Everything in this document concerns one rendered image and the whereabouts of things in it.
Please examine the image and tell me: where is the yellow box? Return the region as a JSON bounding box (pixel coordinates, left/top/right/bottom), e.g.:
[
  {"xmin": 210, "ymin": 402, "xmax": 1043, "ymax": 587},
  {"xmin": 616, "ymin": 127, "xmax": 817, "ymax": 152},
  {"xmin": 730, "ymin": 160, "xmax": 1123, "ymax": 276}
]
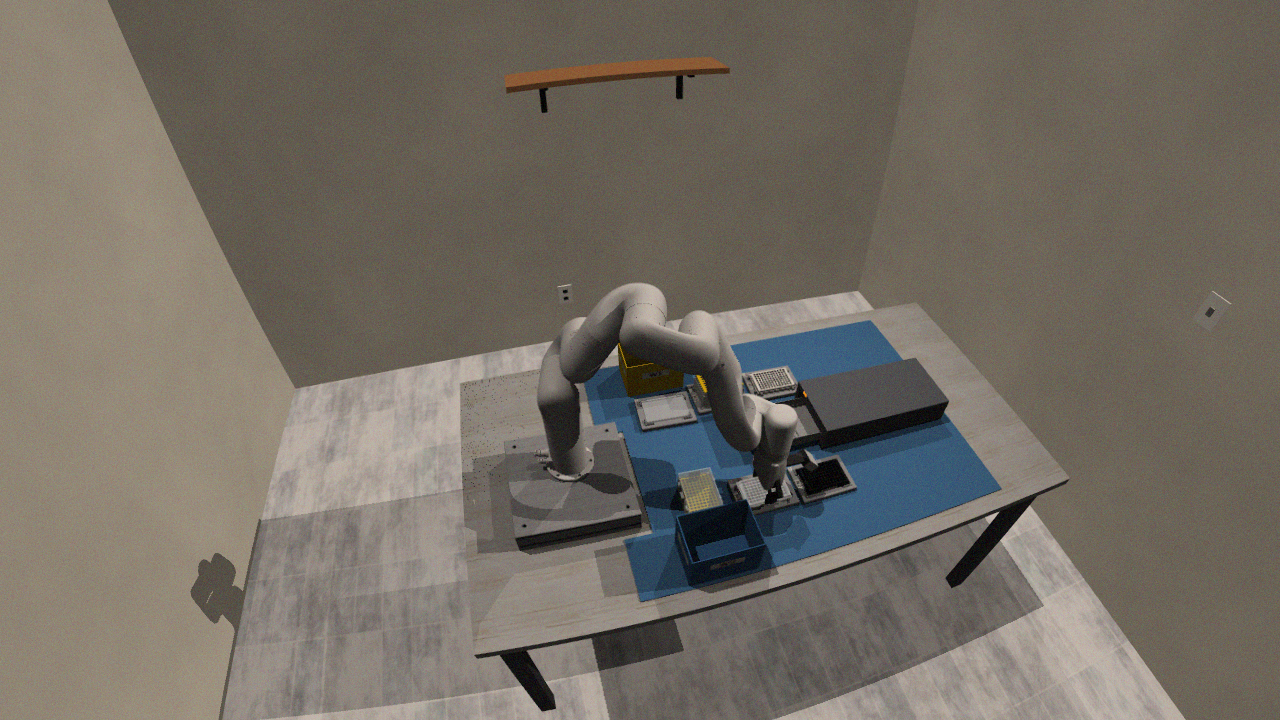
[{"xmin": 618, "ymin": 343, "xmax": 684, "ymax": 397}]

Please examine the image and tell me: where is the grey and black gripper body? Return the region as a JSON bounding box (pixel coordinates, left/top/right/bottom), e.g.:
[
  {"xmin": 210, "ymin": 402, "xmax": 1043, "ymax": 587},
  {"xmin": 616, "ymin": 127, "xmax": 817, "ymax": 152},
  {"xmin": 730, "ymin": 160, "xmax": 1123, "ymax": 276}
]
[{"xmin": 753, "ymin": 445, "xmax": 787, "ymax": 491}]

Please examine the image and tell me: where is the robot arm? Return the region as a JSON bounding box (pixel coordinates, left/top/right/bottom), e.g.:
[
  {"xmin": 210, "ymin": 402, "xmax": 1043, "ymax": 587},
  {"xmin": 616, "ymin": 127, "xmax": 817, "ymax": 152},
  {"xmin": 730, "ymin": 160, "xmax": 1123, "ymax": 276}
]
[{"xmin": 534, "ymin": 283, "xmax": 818, "ymax": 482}]

